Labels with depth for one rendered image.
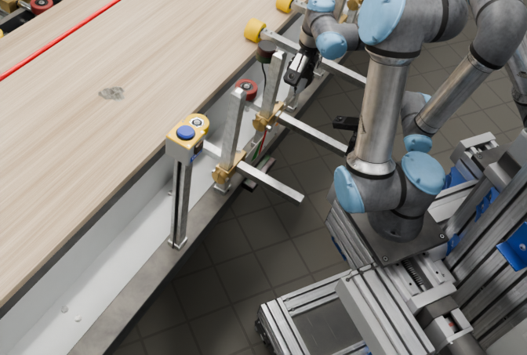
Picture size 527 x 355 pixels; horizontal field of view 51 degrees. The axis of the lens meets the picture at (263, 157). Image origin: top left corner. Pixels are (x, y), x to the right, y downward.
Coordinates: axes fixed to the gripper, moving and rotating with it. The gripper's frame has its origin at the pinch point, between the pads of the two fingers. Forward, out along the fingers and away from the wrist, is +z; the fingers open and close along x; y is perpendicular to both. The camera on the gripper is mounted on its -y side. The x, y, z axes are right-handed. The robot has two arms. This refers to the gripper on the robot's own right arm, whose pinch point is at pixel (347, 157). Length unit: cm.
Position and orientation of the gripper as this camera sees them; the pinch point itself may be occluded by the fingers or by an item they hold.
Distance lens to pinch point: 192.3
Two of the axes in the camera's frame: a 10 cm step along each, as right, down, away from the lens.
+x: 5.0, -6.2, 6.1
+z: -1.6, 6.3, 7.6
